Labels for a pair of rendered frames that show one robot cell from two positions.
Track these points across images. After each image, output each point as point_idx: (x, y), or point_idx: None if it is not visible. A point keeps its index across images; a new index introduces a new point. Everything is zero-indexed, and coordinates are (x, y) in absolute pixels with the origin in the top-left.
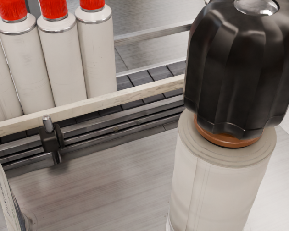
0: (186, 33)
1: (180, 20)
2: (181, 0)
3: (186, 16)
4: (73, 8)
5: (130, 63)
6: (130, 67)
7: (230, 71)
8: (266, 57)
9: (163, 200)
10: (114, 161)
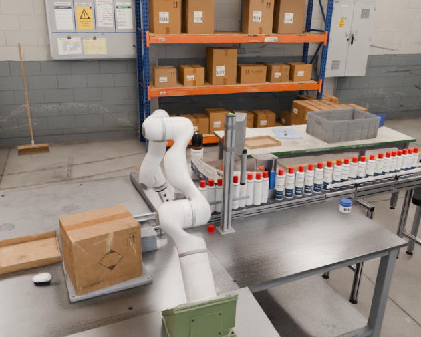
0: (171, 245)
1: (172, 251)
2: (170, 263)
3: (169, 254)
4: (224, 258)
5: (195, 235)
6: (195, 233)
7: None
8: None
9: (186, 198)
10: None
